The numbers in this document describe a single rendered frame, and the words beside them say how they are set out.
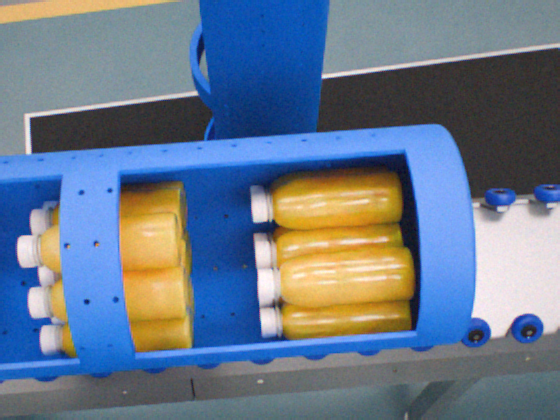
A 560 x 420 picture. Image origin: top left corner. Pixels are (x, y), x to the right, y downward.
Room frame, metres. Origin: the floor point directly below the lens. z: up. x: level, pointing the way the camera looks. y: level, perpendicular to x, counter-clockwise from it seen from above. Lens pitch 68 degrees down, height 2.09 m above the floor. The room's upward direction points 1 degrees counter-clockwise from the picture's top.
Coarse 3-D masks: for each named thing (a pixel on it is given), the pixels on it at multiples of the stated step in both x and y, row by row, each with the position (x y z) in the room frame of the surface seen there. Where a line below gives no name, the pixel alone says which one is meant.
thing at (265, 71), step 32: (224, 0) 0.88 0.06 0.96; (256, 0) 0.87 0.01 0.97; (288, 0) 0.88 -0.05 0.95; (320, 0) 0.93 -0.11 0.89; (224, 32) 0.88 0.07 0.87; (256, 32) 0.87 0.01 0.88; (288, 32) 0.88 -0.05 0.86; (320, 32) 0.94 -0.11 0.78; (192, 64) 0.98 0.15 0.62; (224, 64) 0.88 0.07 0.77; (256, 64) 0.87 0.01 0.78; (288, 64) 0.88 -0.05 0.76; (320, 64) 0.96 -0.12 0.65; (224, 96) 0.89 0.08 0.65; (256, 96) 0.87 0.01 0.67; (288, 96) 0.89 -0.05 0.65; (224, 128) 0.89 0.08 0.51; (256, 128) 0.87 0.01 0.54; (288, 128) 0.89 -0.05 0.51
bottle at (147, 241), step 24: (120, 216) 0.40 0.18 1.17; (144, 216) 0.40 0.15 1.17; (168, 216) 0.40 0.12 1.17; (48, 240) 0.37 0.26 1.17; (120, 240) 0.37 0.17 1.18; (144, 240) 0.37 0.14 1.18; (168, 240) 0.36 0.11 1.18; (48, 264) 0.34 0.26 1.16; (144, 264) 0.34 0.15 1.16; (168, 264) 0.34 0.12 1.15
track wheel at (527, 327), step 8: (520, 320) 0.31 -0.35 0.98; (528, 320) 0.31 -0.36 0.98; (536, 320) 0.31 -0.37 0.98; (512, 328) 0.31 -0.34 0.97; (520, 328) 0.30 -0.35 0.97; (528, 328) 0.31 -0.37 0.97; (536, 328) 0.31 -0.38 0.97; (520, 336) 0.30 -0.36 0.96; (528, 336) 0.30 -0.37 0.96; (536, 336) 0.30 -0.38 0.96
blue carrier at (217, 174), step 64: (384, 128) 0.51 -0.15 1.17; (0, 192) 0.49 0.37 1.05; (64, 192) 0.41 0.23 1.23; (192, 192) 0.50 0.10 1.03; (448, 192) 0.39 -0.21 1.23; (0, 256) 0.43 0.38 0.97; (64, 256) 0.33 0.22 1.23; (192, 256) 0.42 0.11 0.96; (448, 256) 0.32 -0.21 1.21; (0, 320) 0.33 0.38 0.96; (256, 320) 0.32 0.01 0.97; (448, 320) 0.27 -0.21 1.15
